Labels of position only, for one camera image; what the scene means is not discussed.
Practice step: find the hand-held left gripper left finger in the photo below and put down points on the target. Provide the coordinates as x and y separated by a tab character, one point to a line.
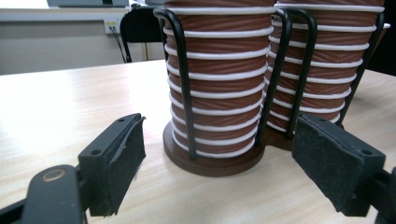
109	161

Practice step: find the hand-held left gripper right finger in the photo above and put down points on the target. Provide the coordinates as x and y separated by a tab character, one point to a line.
336	165

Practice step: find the stack of brown paper cups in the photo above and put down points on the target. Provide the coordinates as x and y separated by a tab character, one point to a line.
224	65
333	56

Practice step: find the black folding chair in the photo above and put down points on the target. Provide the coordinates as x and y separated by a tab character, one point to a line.
140	28

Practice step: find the white wall socket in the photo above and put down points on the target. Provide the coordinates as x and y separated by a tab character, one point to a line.
112	25

